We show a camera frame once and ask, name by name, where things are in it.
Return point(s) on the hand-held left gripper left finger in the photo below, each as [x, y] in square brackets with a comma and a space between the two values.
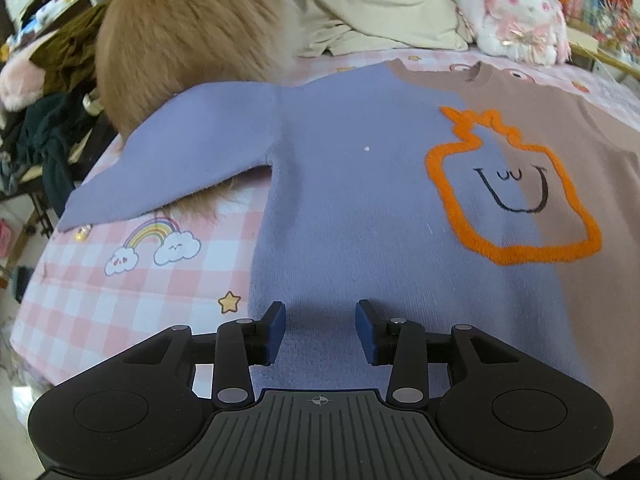
[275, 331]

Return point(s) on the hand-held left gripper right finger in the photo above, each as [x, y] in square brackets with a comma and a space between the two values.
[364, 331]

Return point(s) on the purple and brown sweater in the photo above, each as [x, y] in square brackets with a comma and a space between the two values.
[340, 185]

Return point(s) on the pile of dark clothes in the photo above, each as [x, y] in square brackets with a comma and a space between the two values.
[60, 125]

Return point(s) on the pink checkered printed blanket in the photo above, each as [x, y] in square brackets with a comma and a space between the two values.
[150, 300]

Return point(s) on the beige garment pile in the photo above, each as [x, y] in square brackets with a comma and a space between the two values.
[385, 15]

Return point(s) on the fluffy orange cat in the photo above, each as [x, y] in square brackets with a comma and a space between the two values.
[190, 25]

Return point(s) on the white and pink plush bunny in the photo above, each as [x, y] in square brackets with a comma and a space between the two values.
[515, 10]

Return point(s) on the pink fluffy cloth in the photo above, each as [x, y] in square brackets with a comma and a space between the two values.
[20, 80]

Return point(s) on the wooden shelf board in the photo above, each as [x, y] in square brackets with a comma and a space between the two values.
[607, 57]

